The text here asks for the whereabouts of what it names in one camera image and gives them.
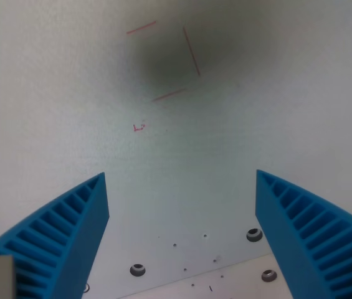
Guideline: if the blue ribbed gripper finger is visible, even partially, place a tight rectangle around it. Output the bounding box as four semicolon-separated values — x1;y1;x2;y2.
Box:
254;169;352;299
0;171;110;299

